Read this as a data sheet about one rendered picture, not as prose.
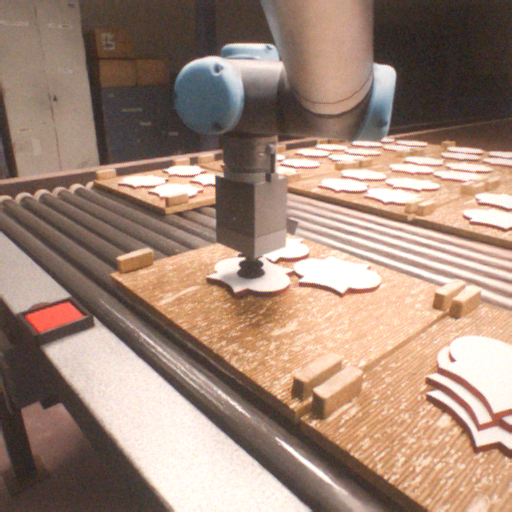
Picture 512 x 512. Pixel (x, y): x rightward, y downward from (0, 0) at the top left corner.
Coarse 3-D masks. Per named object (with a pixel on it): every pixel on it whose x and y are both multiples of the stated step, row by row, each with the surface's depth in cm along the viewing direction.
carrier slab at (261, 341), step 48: (144, 288) 65; (192, 288) 65; (384, 288) 65; (432, 288) 65; (192, 336) 54; (240, 336) 53; (288, 336) 53; (336, 336) 53; (384, 336) 53; (288, 384) 45
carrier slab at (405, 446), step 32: (448, 320) 57; (480, 320) 57; (416, 352) 50; (384, 384) 45; (416, 384) 45; (352, 416) 41; (384, 416) 41; (416, 416) 41; (448, 416) 41; (352, 448) 37; (384, 448) 37; (416, 448) 37; (448, 448) 37; (384, 480) 34; (416, 480) 34; (448, 480) 34; (480, 480) 34
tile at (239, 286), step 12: (216, 264) 71; (228, 264) 71; (264, 264) 71; (216, 276) 66; (228, 276) 66; (264, 276) 66; (276, 276) 66; (288, 276) 68; (228, 288) 64; (240, 288) 63; (252, 288) 63; (264, 288) 63; (276, 288) 63; (288, 288) 64
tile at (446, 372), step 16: (448, 352) 46; (464, 352) 45; (480, 352) 45; (496, 352) 45; (448, 368) 43; (464, 368) 43; (480, 368) 43; (496, 368) 43; (464, 384) 41; (480, 384) 40; (496, 384) 40; (480, 400) 40; (496, 400) 38; (496, 416) 37
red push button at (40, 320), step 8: (64, 304) 62; (40, 312) 60; (48, 312) 60; (56, 312) 60; (64, 312) 60; (72, 312) 60; (80, 312) 60; (32, 320) 58; (40, 320) 58; (48, 320) 58; (56, 320) 58; (64, 320) 58; (72, 320) 58; (40, 328) 56
